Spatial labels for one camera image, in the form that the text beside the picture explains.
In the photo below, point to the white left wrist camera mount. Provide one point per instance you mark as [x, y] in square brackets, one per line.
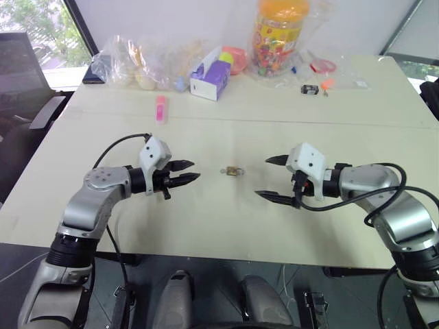
[152, 154]

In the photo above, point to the pink bowl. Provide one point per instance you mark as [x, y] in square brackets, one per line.
[238, 60]

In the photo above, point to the clear bag of wooden sticks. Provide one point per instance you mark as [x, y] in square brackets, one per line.
[183, 61]

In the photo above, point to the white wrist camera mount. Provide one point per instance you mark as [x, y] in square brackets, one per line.
[152, 154]
[308, 161]

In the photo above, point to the small wrapped candy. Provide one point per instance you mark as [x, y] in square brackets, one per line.
[233, 170]

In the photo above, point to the small blue piece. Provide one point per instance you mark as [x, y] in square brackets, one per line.
[293, 69]

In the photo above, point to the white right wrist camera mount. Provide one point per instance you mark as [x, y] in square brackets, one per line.
[308, 161]

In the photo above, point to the dark chair at edge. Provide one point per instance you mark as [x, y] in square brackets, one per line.
[430, 99]

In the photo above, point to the black stand bracket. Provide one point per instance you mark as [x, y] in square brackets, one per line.
[121, 306]
[317, 308]

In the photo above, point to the black office chair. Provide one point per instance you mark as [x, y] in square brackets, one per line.
[20, 89]

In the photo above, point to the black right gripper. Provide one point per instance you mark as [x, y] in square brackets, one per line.
[299, 186]

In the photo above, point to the black table leg bar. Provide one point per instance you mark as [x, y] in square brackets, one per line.
[356, 271]

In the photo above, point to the purple and white box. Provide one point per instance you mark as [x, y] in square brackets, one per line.
[210, 77]

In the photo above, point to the candy jar with orange lid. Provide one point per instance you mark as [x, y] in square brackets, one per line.
[278, 37]

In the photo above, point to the small clear packet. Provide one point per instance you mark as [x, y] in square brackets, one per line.
[362, 85]

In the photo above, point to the grey rounded robot leg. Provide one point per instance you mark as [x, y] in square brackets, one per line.
[264, 303]
[176, 301]

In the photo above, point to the yellow ball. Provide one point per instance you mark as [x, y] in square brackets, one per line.
[226, 57]

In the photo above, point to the clear bag of pale buns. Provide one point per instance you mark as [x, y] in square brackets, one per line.
[127, 65]

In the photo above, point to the small orange tool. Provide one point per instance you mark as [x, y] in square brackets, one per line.
[327, 84]

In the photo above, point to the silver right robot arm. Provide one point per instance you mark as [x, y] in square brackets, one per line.
[394, 205]

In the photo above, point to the dark blue flat case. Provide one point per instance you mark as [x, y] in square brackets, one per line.
[93, 75]

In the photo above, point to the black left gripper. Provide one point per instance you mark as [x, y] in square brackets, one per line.
[160, 181]

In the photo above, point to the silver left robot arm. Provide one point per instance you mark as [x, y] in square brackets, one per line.
[91, 202]

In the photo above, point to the clear bag around jar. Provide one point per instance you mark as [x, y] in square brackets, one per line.
[308, 51]

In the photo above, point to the pink packaged item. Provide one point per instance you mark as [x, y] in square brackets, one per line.
[160, 109]

